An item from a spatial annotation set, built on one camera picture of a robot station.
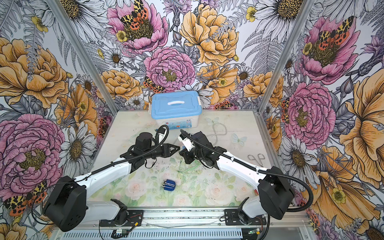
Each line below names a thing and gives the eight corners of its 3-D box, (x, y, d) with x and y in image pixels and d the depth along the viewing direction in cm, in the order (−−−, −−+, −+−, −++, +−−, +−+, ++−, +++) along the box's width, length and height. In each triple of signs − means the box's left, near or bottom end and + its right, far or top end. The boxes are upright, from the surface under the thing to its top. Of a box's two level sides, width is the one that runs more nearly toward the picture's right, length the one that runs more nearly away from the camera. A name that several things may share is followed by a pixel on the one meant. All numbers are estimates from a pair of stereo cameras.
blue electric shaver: (162, 188, 85) (161, 186, 83) (165, 180, 88) (164, 178, 86) (173, 192, 84) (172, 190, 82) (176, 183, 87) (176, 181, 85)
